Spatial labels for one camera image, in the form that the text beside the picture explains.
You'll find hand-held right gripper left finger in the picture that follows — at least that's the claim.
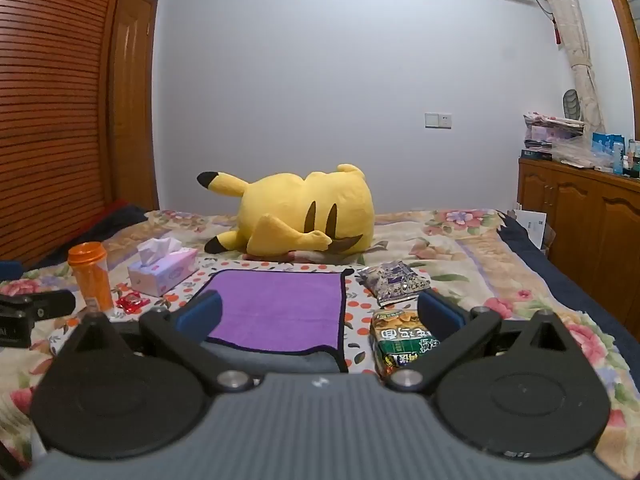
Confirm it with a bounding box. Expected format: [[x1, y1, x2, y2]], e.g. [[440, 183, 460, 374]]
[[50, 290, 254, 394]]

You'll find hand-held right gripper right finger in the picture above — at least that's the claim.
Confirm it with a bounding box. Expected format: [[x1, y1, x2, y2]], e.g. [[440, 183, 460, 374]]
[[386, 290, 588, 394]]

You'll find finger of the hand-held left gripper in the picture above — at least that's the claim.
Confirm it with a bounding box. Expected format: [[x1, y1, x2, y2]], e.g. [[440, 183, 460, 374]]
[[0, 289, 77, 322]]

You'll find purple towel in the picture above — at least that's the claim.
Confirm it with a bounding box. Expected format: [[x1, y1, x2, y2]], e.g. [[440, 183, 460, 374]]
[[201, 268, 349, 357]]

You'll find grey towel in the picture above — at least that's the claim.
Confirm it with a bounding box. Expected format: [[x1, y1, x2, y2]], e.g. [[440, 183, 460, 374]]
[[202, 339, 349, 375]]

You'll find orange plastic bottle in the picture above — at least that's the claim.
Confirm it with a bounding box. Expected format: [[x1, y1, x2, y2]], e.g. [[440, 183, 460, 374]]
[[67, 241, 115, 314]]

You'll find green snack packet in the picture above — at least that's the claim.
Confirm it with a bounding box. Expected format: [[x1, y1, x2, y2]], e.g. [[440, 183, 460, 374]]
[[369, 308, 442, 380]]

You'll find purple snack packet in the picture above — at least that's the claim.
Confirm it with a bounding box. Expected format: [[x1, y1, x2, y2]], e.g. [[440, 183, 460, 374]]
[[355, 259, 432, 307]]

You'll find pink tissue box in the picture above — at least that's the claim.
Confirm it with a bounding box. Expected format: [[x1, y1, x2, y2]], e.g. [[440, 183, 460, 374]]
[[127, 237, 200, 298]]

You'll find red candy wrapper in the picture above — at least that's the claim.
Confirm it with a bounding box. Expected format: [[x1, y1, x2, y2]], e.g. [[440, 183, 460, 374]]
[[116, 292, 151, 315]]

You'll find cardboard box with papers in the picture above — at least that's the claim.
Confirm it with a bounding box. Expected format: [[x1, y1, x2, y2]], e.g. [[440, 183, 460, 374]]
[[512, 204, 557, 259]]

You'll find dark blue blanket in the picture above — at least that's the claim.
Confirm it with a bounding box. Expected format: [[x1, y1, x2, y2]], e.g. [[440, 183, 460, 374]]
[[496, 209, 640, 378]]

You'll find yellow plush toy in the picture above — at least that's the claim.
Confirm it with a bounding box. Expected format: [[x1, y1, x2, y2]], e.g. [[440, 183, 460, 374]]
[[196, 163, 376, 257]]

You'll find wooden cabinet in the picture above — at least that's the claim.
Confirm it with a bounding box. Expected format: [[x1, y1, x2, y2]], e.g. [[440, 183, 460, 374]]
[[517, 157, 640, 322]]

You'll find wooden louvred wardrobe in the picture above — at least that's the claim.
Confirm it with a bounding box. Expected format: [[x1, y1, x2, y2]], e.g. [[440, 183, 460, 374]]
[[0, 0, 132, 272]]

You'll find stack of magazines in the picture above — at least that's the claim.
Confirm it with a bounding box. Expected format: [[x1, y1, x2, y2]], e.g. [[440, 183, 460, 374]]
[[521, 112, 587, 162]]

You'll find clear plastic bag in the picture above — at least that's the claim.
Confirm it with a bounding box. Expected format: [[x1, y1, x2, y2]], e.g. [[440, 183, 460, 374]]
[[552, 137, 614, 171]]

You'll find wooden door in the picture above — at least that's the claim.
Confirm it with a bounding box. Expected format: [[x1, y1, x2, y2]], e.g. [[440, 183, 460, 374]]
[[107, 0, 161, 212]]

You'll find blue carton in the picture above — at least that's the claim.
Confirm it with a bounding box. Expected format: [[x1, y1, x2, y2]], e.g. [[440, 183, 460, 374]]
[[591, 132, 626, 175]]

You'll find group of small bottles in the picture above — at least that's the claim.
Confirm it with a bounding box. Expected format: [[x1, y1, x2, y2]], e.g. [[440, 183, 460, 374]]
[[612, 138, 640, 179]]

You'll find grey hand fan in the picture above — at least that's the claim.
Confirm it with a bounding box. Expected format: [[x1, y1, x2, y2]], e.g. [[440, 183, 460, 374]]
[[562, 88, 585, 122]]

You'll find beige curtain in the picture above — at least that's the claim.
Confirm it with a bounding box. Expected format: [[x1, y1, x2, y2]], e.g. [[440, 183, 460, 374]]
[[529, 0, 607, 134]]

